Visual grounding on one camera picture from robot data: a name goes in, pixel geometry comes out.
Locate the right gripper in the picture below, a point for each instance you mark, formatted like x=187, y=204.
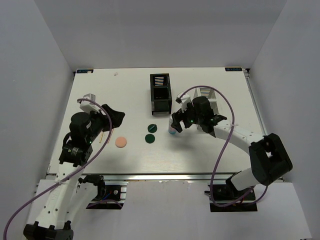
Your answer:
x=176, y=119

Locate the left peach makeup sponge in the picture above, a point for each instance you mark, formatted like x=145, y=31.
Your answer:
x=120, y=142

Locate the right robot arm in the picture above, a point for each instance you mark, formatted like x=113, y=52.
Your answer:
x=269, y=159

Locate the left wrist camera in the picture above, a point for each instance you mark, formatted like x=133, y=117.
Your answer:
x=88, y=106

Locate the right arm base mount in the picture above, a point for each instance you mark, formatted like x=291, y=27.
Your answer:
x=223, y=195

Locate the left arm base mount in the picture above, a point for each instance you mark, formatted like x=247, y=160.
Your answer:
x=110, y=194

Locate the lower green round compact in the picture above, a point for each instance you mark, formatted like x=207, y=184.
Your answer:
x=149, y=138

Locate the white slotted organizer box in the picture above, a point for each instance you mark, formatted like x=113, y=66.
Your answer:
x=210, y=95

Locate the white lotion bottle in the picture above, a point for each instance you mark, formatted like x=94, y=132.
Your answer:
x=171, y=130

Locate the right blue table sticker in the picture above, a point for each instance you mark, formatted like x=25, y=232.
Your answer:
x=233, y=69

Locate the blue table sticker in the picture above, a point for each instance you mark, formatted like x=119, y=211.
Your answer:
x=233, y=69
x=84, y=71

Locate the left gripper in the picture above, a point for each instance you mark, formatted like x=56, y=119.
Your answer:
x=117, y=116

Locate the green round compact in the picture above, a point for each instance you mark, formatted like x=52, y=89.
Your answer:
x=152, y=128
x=149, y=138

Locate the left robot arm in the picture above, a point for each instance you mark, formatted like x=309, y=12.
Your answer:
x=71, y=196

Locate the upper green round compact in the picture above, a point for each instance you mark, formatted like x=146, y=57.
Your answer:
x=152, y=128

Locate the left blue table sticker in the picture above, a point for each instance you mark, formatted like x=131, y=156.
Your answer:
x=84, y=71

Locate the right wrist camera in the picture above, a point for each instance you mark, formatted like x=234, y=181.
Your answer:
x=183, y=99

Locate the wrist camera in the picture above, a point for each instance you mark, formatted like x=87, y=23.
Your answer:
x=88, y=106
x=183, y=99

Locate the black slotted organizer box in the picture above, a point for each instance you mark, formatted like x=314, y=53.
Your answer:
x=160, y=93

